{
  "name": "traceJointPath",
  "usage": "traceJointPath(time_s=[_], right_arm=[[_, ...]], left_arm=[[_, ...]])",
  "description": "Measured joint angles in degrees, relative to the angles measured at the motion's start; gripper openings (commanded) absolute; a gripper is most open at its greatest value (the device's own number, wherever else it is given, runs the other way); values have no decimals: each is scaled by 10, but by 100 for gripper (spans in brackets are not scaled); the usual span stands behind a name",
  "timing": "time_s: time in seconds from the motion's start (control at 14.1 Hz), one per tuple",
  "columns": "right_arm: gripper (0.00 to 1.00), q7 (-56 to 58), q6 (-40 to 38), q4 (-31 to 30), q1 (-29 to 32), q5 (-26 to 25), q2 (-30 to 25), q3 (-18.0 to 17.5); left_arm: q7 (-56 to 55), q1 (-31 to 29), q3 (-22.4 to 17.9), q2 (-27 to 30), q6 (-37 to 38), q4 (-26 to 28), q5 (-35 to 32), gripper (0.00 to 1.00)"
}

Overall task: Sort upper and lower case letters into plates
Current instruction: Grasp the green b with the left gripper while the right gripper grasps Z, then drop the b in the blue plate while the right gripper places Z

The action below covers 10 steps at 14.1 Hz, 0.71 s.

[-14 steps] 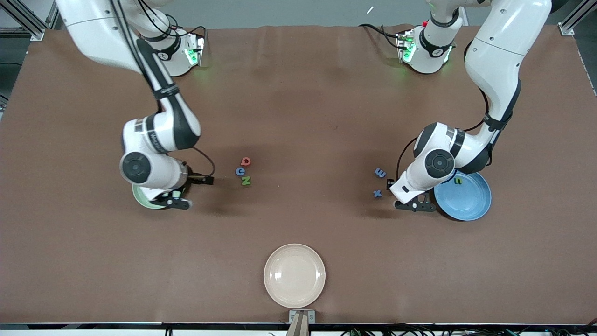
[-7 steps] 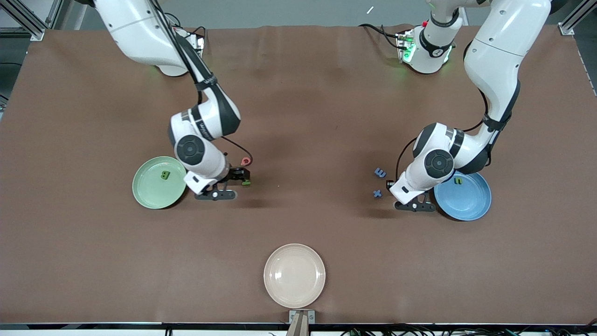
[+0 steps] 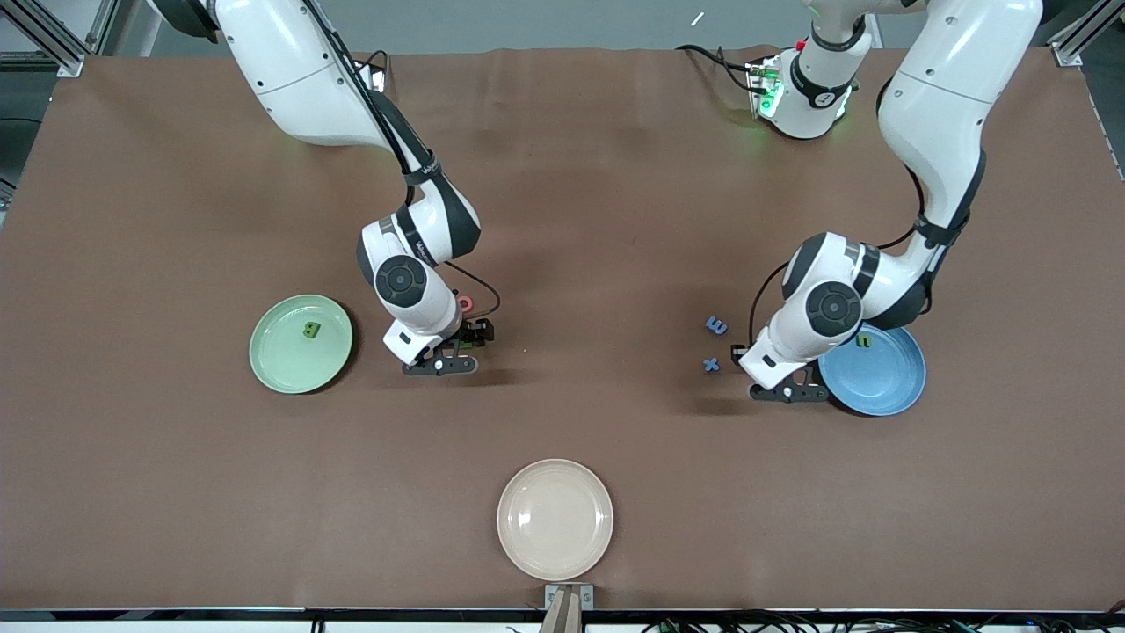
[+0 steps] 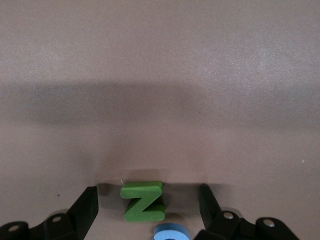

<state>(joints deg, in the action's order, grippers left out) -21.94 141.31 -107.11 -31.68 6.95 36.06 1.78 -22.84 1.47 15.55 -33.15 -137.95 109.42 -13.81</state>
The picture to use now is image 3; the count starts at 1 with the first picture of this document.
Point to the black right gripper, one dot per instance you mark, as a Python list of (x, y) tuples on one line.
[(467, 333)]

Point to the blue lowercase letter m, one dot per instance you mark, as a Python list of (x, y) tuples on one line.
[(716, 325)]

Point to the green uppercase letter B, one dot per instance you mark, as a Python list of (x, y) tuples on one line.
[(311, 331)]

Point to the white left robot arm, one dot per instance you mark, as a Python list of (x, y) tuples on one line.
[(949, 88)]

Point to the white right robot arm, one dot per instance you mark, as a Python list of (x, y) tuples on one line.
[(299, 70)]

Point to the brown table mat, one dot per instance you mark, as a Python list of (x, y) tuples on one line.
[(562, 220)]

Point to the blue plate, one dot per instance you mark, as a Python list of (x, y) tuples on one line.
[(879, 382)]

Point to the beige plate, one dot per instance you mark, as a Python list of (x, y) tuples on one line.
[(554, 519)]

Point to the green plate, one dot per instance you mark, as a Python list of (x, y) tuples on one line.
[(281, 352)]

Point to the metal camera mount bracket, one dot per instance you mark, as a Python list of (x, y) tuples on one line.
[(554, 598)]

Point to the aluminium frame profile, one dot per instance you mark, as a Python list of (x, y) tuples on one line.
[(1068, 48), (55, 44)]

